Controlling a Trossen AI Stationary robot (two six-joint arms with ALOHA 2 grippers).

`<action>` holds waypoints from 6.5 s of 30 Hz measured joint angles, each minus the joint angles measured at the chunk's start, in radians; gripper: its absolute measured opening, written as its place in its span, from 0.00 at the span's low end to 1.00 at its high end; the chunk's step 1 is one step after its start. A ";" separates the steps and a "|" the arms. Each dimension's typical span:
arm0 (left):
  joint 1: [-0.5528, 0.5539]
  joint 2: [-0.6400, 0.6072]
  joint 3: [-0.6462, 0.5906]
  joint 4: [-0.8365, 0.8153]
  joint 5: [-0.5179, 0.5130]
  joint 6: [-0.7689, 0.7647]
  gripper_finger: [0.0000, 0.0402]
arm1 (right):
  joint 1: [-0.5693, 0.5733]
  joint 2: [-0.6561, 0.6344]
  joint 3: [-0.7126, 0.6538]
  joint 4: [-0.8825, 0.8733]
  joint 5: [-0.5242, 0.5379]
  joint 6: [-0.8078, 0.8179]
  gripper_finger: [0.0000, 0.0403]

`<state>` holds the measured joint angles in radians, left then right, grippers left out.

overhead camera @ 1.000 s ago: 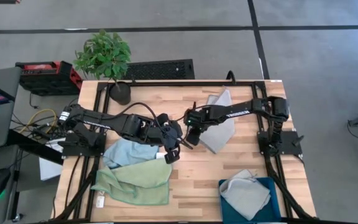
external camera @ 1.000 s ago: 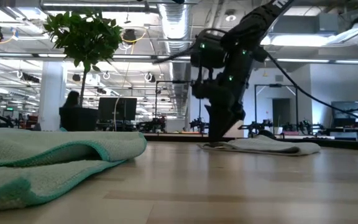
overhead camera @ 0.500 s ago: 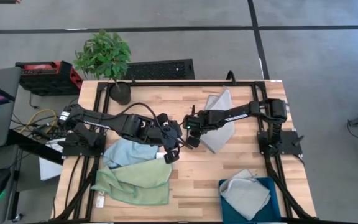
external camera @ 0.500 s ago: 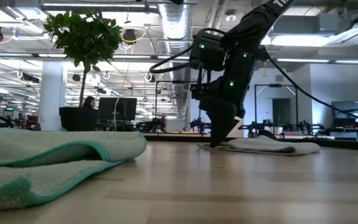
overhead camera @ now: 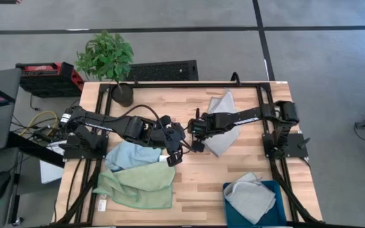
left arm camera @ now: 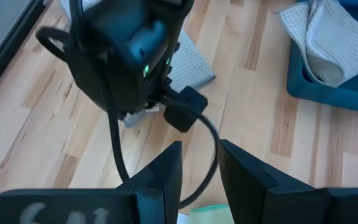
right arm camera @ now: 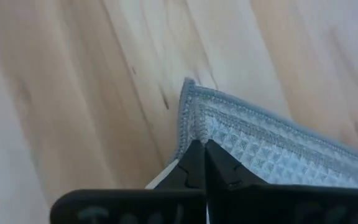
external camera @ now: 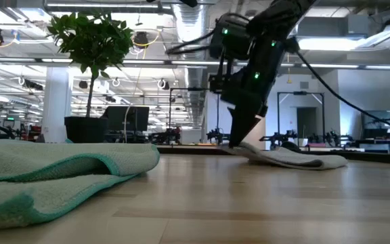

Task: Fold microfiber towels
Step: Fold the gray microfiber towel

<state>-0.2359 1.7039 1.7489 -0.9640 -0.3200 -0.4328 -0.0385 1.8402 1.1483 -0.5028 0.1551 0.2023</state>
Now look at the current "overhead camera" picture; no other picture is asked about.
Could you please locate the grey waffle microfiber towel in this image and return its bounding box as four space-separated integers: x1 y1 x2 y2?
222 172 278 225
203 89 243 158

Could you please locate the green microfiber towel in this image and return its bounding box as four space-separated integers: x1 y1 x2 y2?
92 161 177 212

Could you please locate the yellow cable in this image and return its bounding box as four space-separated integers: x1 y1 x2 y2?
19 110 59 137

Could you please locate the white paper sheet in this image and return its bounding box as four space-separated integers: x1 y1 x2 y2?
39 141 65 184

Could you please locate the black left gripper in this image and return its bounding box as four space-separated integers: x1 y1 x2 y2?
157 122 186 168

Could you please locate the light blue microfiber towel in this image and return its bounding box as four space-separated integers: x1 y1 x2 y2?
104 140 170 173

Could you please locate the black perforated box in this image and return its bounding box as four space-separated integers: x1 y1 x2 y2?
124 60 199 82

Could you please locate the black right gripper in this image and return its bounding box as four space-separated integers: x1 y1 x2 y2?
187 107 217 153

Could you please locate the red black tool case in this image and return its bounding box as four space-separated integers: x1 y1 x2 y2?
15 61 85 98

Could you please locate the green potted plant black pot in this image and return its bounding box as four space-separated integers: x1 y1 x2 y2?
75 30 135 108

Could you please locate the blue plastic bin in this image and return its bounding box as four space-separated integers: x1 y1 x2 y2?
222 179 288 227

